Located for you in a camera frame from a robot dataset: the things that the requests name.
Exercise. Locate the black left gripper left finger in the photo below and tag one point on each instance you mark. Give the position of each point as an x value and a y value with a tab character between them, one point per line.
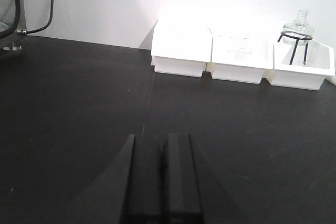
143	202

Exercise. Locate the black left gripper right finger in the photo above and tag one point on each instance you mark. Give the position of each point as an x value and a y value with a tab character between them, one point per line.
180	197

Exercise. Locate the left white plastic bin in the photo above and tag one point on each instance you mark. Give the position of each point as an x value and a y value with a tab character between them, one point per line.
181	46

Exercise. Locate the white plastic bin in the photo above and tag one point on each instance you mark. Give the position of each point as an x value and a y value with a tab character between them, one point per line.
306	70
181	46
239	54

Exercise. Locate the middle white plastic bin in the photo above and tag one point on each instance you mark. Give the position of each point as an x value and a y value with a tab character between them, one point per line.
239	54

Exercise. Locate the right white plastic bin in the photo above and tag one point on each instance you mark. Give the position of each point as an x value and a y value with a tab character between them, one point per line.
306	70

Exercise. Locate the clear glass flask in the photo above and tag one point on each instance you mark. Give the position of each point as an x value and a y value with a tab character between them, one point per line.
299	27

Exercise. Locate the black wire tripod stand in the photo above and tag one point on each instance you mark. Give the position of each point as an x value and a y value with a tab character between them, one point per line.
297	37

